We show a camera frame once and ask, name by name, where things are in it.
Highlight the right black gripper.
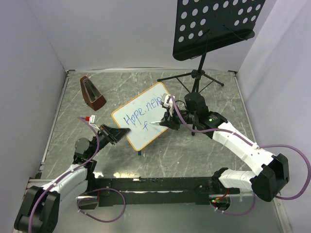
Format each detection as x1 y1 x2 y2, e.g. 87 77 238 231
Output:
159 103 198 130

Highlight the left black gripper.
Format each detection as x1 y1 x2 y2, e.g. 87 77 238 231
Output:
88 123 130 158

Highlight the yellow framed whiteboard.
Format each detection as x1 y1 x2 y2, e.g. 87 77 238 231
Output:
111 82 168 151

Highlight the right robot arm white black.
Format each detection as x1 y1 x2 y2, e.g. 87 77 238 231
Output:
159 92 289 202

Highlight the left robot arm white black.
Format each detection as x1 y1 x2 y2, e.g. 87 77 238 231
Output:
14 124 130 233

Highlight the brown wooden metronome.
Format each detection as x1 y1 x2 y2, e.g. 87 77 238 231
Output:
80 76 106 111

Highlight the black music stand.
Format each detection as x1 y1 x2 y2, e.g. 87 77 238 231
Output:
156 0 266 136

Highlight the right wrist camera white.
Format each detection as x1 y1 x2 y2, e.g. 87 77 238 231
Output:
160 93 174 117

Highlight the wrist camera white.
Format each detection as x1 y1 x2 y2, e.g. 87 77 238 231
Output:
160 93 174 117
85 115 97 124

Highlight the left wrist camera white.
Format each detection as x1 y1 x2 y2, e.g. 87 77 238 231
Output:
85 115 97 124

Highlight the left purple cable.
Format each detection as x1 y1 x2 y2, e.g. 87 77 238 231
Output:
28 116 127 233

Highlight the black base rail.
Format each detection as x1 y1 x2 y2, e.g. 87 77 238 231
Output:
84 177 240 207

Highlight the aluminium extrusion frame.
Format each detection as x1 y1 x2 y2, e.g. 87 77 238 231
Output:
13 70 71 233

